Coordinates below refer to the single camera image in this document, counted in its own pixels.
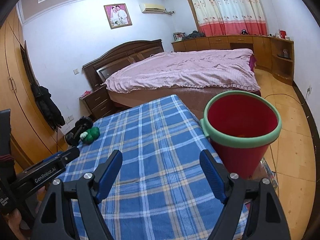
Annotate black hanging jacket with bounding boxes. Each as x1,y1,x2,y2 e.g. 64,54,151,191
31,83,66,130

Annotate blue plaid tablecloth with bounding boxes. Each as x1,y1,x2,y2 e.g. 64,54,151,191
60,95,223,239

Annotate green clover toy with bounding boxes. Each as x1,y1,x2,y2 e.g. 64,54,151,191
80,127,100,145

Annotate long wooden cabinet desk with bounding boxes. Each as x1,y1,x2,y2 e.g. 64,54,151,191
172,35,295,85

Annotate black cable on floor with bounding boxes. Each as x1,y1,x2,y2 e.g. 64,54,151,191
263,93,307,181

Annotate wall air conditioner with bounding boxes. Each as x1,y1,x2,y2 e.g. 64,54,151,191
139,3,175,15

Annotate framed wedding photo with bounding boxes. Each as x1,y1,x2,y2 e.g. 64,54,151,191
104,3,132,29

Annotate person's left hand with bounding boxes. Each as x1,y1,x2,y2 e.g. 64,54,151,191
6,187,46,239

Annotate wooden wardrobe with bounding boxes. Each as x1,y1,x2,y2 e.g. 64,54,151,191
1,9,68,171

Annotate dark clothes pile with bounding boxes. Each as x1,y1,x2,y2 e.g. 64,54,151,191
182,31,206,41

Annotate magazine on floor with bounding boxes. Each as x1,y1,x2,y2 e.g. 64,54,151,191
249,157,279,208

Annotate dark wooden headboard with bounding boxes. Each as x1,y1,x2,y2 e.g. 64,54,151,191
82,39,164,90

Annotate bed with pink cover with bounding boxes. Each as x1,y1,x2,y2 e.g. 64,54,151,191
105,49,260,111

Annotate floral cream red curtain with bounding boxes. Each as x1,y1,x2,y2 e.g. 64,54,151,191
191,0,267,36

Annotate red cup on cabinet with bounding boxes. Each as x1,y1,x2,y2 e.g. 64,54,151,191
279,30,286,39

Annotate red green-rimmed trash bin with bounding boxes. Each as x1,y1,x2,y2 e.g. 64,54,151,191
200,90,282,179

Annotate pink item on nightstand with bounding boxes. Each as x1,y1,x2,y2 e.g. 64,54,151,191
80,90,91,98

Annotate dark wooden nightstand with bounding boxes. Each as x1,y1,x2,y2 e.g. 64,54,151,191
80,85,116,120

